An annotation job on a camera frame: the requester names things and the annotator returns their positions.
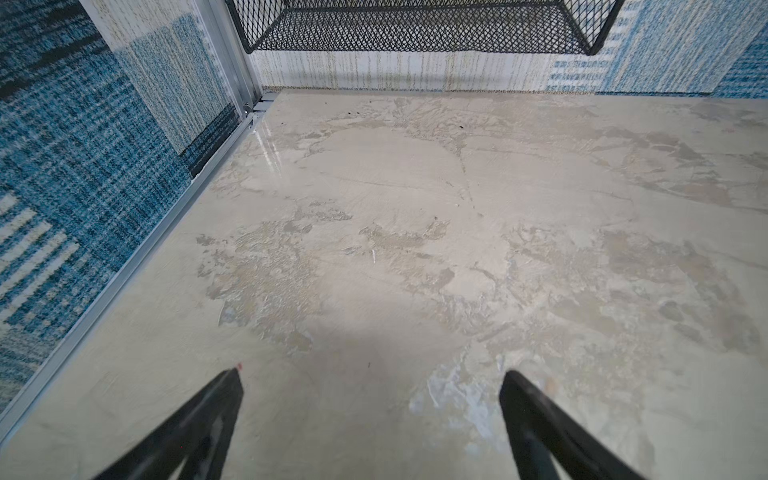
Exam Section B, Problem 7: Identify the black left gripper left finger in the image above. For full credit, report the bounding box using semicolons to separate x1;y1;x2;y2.
96;368;244;479

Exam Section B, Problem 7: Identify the black wire mesh shelf rack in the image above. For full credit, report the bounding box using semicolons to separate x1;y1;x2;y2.
226;0;623;56

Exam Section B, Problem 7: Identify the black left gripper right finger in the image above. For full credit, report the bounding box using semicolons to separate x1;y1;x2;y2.
499;370;642;479

